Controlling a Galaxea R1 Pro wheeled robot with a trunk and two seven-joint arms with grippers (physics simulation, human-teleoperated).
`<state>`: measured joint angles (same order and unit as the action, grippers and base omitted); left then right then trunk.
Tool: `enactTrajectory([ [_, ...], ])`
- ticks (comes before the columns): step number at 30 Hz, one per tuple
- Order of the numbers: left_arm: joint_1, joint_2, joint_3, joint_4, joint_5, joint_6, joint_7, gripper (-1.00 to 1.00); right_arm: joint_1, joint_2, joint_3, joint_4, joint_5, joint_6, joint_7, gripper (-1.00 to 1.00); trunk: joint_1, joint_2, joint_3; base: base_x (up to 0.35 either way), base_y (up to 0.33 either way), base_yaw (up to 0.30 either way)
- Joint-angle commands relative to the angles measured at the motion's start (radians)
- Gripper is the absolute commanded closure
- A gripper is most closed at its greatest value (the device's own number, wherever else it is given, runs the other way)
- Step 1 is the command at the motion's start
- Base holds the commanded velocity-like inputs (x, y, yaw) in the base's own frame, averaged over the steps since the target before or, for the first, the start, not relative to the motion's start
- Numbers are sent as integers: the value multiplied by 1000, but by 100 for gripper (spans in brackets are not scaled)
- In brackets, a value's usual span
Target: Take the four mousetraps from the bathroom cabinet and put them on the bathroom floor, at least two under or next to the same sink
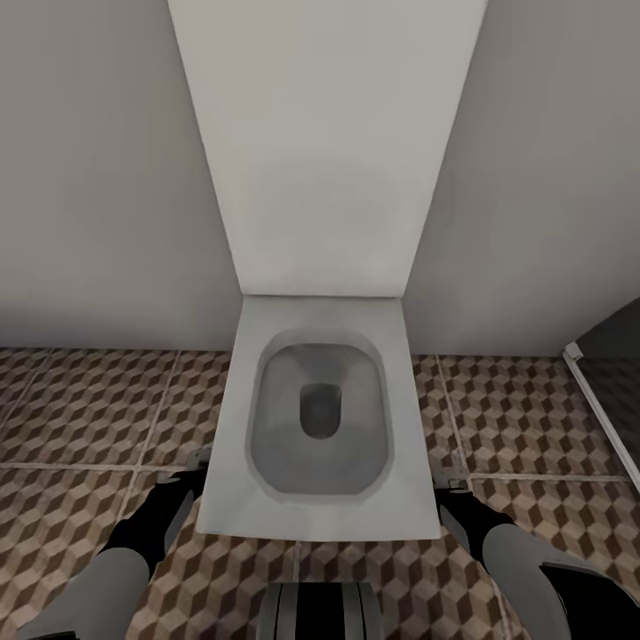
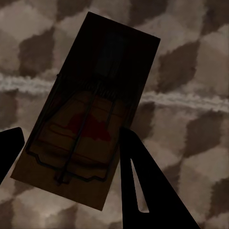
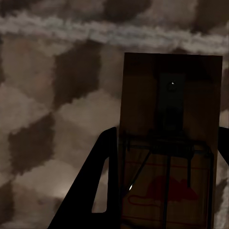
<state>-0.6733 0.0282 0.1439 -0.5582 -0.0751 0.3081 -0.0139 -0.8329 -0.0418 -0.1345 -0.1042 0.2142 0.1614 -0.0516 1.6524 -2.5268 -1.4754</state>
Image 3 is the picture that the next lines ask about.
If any mousetrap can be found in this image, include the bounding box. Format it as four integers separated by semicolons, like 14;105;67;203
117;52;223;229

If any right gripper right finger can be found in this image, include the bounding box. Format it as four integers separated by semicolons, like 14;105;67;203
218;126;229;165

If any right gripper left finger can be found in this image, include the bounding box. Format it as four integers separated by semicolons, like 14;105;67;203
48;127;120;229

